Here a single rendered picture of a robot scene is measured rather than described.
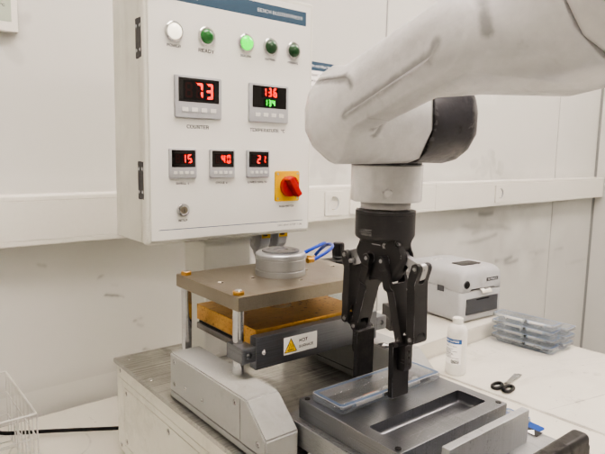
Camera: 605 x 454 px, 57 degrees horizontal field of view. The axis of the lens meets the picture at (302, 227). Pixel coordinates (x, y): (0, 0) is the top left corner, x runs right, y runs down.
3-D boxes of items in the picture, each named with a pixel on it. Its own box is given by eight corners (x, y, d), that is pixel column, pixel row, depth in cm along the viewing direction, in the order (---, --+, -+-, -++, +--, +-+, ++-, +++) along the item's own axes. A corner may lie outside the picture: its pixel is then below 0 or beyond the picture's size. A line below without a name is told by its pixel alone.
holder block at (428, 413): (298, 417, 70) (299, 397, 70) (404, 379, 83) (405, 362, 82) (398, 476, 57) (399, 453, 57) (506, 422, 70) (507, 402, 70)
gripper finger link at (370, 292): (371, 256, 70) (363, 251, 71) (350, 332, 74) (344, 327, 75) (392, 253, 72) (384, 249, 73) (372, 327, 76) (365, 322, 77)
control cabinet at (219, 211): (119, 357, 100) (109, -16, 92) (268, 324, 121) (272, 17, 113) (158, 387, 88) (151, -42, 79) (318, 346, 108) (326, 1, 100)
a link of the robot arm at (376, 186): (388, 165, 63) (386, 213, 64) (456, 165, 71) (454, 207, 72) (317, 162, 73) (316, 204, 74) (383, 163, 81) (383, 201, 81)
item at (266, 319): (196, 327, 90) (196, 269, 88) (303, 305, 103) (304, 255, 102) (257, 358, 76) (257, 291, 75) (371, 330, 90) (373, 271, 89)
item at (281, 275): (159, 320, 93) (158, 243, 91) (304, 294, 112) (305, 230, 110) (238, 364, 74) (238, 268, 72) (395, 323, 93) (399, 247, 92)
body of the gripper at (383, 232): (340, 205, 71) (338, 277, 72) (390, 212, 64) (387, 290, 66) (382, 204, 76) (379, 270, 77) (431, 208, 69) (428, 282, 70)
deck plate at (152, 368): (112, 361, 100) (112, 357, 100) (271, 327, 122) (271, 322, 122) (257, 480, 65) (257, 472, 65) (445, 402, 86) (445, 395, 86)
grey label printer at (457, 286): (403, 306, 188) (405, 257, 186) (443, 298, 199) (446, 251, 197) (462, 325, 168) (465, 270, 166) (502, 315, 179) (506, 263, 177)
